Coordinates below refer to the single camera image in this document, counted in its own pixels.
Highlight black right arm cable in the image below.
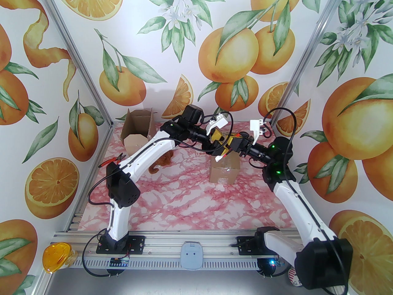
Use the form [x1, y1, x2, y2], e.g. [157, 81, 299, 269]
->
[250, 107, 350, 295]

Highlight aluminium frame post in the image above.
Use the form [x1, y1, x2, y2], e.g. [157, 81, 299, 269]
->
[270, 0, 352, 126]
[36, 0, 113, 128]

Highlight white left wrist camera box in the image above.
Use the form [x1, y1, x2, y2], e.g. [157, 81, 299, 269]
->
[206, 115, 228, 136]

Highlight orange black handled pliers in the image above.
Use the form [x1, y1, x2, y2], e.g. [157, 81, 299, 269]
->
[98, 153, 127, 168]

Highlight grey plastic device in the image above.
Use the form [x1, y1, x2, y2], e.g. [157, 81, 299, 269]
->
[180, 241, 204, 270]

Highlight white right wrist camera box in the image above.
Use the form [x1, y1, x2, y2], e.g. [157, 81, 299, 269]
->
[250, 119, 266, 144]

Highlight brown cardboard express box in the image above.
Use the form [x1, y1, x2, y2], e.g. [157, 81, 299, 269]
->
[120, 107, 158, 153]
[209, 151, 241, 184]

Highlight circuit board with green light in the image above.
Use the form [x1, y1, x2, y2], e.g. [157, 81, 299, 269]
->
[258, 258, 286, 278]

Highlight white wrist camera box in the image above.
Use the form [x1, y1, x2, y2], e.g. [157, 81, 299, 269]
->
[206, 115, 228, 136]
[250, 119, 266, 144]

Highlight flag print pouch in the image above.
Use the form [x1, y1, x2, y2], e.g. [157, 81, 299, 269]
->
[289, 266, 304, 288]

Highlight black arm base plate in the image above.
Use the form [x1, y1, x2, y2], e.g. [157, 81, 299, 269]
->
[96, 235, 146, 255]
[237, 236, 267, 256]

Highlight brown plush toy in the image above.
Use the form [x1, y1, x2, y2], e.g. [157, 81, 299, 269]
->
[148, 152, 173, 174]

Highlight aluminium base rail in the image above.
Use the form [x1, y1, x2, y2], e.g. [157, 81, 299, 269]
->
[51, 229, 307, 271]

